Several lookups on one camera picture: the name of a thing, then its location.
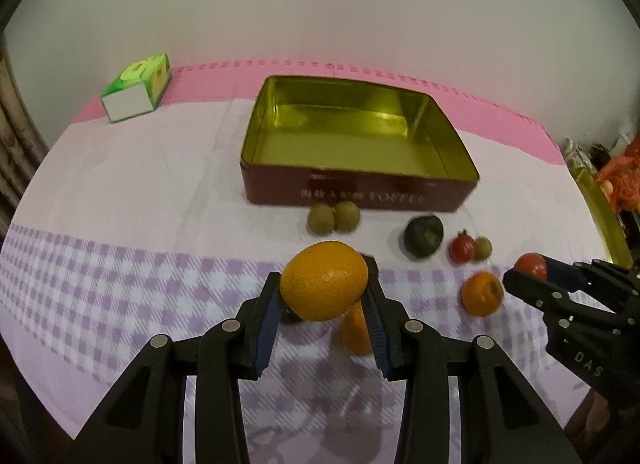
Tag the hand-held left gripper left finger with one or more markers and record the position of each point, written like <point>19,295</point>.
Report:
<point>267,324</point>

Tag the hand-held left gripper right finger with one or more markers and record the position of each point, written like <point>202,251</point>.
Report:
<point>374,324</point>

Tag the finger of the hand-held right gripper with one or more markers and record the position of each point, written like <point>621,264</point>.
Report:
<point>567,278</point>
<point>535,289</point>

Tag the orange mandarin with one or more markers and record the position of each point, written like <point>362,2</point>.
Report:
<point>481,294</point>
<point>322,279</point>
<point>356,331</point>

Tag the red tomato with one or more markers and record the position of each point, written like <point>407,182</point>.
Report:
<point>531,265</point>
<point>461,248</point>

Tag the small brown-green round fruit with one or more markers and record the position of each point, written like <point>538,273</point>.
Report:
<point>347,216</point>
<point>320,220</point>
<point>483,248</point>

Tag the red tin box gold inside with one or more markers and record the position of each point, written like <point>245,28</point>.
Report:
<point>350,144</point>

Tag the gold tin lid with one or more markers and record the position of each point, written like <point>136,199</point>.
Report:
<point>602,216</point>

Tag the orange plastic bag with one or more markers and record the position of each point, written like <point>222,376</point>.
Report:
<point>625,176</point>

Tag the pink purple checked tablecloth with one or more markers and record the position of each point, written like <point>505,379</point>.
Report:
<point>125,184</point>

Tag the green white tissue box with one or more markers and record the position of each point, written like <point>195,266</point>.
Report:
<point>135,89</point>

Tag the beige folded curtain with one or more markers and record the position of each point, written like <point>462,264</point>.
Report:
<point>15,144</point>

